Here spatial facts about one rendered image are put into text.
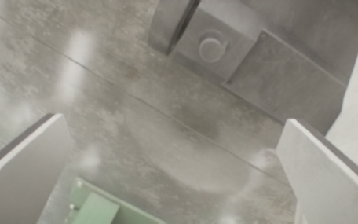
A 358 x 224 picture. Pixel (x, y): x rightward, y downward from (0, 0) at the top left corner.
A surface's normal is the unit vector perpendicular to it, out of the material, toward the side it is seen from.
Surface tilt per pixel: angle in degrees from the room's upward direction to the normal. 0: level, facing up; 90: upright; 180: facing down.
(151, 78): 0
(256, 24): 45
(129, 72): 0
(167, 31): 12
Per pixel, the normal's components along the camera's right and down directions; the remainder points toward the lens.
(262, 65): -0.21, 0.54
